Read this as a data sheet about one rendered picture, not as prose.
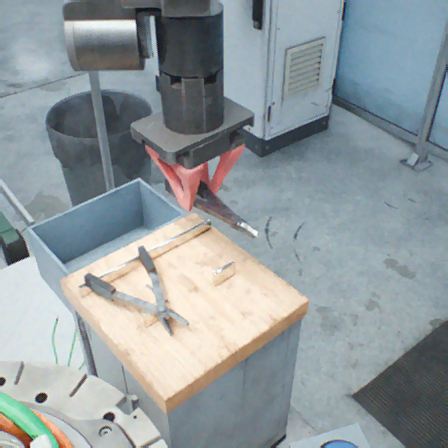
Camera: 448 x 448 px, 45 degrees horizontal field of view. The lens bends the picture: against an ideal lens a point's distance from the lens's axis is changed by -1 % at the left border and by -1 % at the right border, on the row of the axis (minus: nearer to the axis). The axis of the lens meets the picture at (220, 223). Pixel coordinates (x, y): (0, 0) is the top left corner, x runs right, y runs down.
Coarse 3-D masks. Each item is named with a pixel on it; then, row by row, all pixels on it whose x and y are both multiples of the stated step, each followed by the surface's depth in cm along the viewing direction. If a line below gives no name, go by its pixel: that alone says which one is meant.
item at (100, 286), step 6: (84, 276) 57; (90, 276) 57; (96, 276) 57; (90, 282) 57; (96, 282) 56; (102, 282) 56; (96, 288) 57; (102, 288) 56; (108, 288) 55; (114, 288) 55; (102, 294) 56; (108, 294) 56
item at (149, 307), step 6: (114, 294) 55; (120, 294) 55; (126, 294) 55; (120, 300) 55; (126, 300) 55; (132, 300) 55; (138, 300) 55; (144, 300) 55; (132, 306) 55; (138, 306) 54; (144, 306) 54; (150, 306) 54; (156, 306) 54; (150, 312) 54; (156, 312) 54
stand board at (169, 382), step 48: (144, 240) 66; (192, 240) 66; (144, 288) 60; (192, 288) 60; (240, 288) 60; (288, 288) 60; (144, 336) 54; (192, 336) 54; (240, 336) 54; (144, 384) 52; (192, 384) 51
